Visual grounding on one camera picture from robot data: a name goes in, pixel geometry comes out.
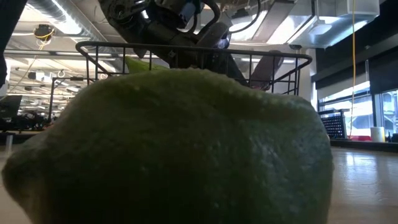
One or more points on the black metal rack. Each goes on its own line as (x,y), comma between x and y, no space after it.
(74,79)

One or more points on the dark green avocado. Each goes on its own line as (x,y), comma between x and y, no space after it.
(174,155)

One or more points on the white paper roll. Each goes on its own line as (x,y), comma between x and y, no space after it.
(377,134)

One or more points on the silver spiral air duct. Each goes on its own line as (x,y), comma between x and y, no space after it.
(77,25)

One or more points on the dark monitor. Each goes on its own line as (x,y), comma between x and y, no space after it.
(9,105)

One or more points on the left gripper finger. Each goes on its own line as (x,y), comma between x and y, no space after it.
(231,68)

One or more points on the bumpy light green cucumber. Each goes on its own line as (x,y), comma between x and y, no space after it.
(140,67)

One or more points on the black perforated crate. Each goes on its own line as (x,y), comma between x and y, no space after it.
(334,126)

